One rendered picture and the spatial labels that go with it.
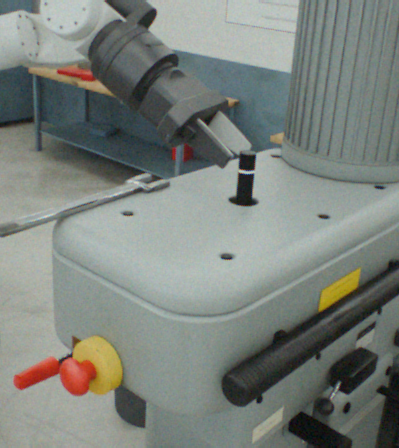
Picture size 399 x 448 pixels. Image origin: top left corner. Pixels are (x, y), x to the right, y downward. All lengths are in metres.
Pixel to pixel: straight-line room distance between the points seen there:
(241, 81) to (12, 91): 3.15
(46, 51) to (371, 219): 0.47
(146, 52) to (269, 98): 5.20
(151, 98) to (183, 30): 5.82
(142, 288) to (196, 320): 0.06
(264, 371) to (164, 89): 0.34
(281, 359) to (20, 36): 0.51
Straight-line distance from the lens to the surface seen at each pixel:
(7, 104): 8.21
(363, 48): 0.87
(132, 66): 0.79
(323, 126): 0.90
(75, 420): 3.39
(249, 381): 0.63
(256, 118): 6.09
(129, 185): 0.81
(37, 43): 0.92
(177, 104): 0.76
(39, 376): 0.80
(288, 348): 0.68
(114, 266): 0.65
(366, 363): 0.90
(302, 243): 0.71
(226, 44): 6.25
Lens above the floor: 2.17
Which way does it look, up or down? 23 degrees down
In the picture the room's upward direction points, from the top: 4 degrees clockwise
